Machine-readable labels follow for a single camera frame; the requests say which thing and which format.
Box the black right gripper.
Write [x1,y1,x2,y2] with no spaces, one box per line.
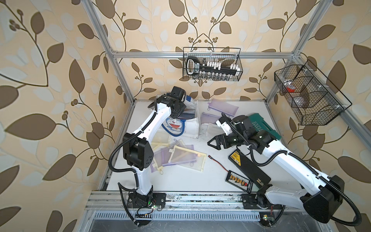
[207,132,247,149]

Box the yellow trimmed mesh pouch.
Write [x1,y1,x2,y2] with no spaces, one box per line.
[169,146,207,172]

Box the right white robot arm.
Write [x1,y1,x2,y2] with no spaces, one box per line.
[214,113,362,227]

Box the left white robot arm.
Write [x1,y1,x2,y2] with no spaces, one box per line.
[108,87,186,227]

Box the white mesh pouch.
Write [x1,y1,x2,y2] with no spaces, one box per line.
[199,123,224,139]

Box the purple mesh pouch near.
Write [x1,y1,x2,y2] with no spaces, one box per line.
[201,112,221,124]

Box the white Doraemon canvas bag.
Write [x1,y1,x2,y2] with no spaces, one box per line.
[161,95,201,138]

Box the yellow mesh pouch left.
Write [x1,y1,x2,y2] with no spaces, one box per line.
[151,130,171,152]

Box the small purple yellow pouch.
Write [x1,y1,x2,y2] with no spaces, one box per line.
[150,140,194,175]

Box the black box yellow label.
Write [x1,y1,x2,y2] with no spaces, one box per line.
[228,149,271,189]

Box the green plastic tool case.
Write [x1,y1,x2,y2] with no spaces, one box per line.
[249,113,282,140]

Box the black charger board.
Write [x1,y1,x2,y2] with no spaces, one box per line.
[208,155,253,194]

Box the black wire basket back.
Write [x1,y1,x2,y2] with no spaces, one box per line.
[183,47,243,82]

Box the black wire basket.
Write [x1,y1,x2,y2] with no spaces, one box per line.
[274,60,352,126]
[183,47,243,82]

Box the aluminium frame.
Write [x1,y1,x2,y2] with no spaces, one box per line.
[81,1,362,227]

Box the black wire basket right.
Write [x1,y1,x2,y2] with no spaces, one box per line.
[274,60,352,126]

